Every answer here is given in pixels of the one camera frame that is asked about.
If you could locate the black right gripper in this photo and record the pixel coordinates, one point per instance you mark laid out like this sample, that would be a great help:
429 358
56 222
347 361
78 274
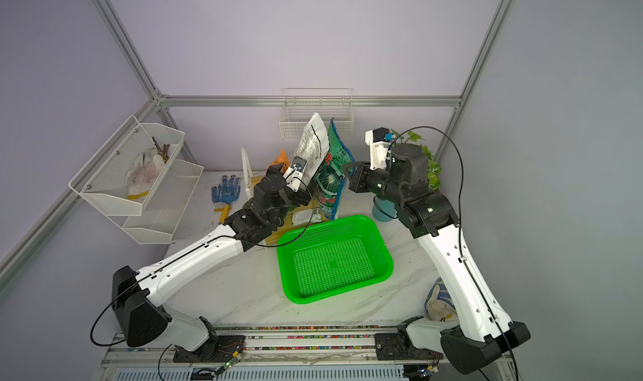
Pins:
360 183

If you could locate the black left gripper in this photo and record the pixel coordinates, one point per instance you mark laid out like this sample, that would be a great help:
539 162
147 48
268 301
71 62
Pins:
303 195

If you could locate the green blue fertilizer bag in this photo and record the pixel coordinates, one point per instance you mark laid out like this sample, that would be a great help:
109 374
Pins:
329 178

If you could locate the orange fertilizer bag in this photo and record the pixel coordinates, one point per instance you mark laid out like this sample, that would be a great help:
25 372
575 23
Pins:
280 164

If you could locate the white printed fertilizer bag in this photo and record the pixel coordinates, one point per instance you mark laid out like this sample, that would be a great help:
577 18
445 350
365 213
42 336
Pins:
314 146

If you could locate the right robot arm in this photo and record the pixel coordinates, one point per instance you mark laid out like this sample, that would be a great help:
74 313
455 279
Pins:
483 331

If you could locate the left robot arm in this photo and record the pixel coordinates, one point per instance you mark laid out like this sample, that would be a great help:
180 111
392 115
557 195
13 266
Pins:
139 298

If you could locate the white wooden two-tier shelf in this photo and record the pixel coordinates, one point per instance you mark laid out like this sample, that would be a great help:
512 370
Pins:
265 212

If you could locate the teal plant pot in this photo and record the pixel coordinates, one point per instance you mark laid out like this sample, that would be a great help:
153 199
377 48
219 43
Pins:
384 210

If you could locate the green plastic basket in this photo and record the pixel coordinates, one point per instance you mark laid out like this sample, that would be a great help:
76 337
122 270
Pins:
332 258

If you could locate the green artificial plant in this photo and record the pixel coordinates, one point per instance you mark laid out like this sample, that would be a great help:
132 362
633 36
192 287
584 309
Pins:
412 159

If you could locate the blue yellow garden fork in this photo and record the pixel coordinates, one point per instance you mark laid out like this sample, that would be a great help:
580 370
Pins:
226 205

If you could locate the brown twigs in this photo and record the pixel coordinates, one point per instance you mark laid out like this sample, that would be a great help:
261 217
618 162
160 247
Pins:
162 150

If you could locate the white cloth in organizer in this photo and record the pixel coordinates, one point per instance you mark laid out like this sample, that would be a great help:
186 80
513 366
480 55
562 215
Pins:
143 173

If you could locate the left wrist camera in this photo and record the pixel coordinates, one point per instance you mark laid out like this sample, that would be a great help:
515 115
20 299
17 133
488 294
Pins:
296 169

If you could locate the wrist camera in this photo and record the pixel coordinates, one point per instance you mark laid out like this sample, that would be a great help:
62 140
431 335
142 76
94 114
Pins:
378 141
296 169

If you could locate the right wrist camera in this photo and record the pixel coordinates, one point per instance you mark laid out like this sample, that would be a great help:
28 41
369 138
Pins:
378 141

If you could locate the white wire wall basket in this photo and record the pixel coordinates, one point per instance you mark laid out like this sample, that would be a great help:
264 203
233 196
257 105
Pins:
331 104

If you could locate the white mesh wall organizer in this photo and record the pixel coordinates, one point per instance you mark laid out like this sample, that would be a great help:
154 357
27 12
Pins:
152 219

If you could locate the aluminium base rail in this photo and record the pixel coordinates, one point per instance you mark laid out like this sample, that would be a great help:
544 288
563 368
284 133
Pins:
345 351

